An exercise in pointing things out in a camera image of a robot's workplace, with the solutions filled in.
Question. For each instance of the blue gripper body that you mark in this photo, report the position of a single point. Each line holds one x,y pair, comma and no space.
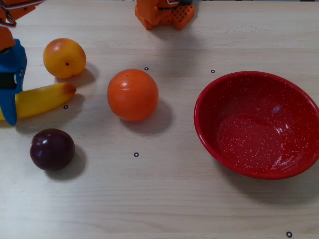
13,65

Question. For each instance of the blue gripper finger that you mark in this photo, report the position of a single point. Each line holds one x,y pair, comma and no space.
8,109

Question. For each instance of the yellow toy banana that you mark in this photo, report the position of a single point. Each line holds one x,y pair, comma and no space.
42,99

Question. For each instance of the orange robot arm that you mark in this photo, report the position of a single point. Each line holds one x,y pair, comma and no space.
22,10

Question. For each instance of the orange robot base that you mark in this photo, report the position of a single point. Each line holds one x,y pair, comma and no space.
154,15

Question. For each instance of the red speckled bowl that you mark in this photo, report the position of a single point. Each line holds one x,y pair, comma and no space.
249,144

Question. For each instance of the yellow orange peach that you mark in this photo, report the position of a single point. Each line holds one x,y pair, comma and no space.
63,58

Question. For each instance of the dark purple plum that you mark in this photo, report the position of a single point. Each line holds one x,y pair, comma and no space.
52,149

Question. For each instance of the orange fruit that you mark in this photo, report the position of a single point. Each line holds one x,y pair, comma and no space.
132,95

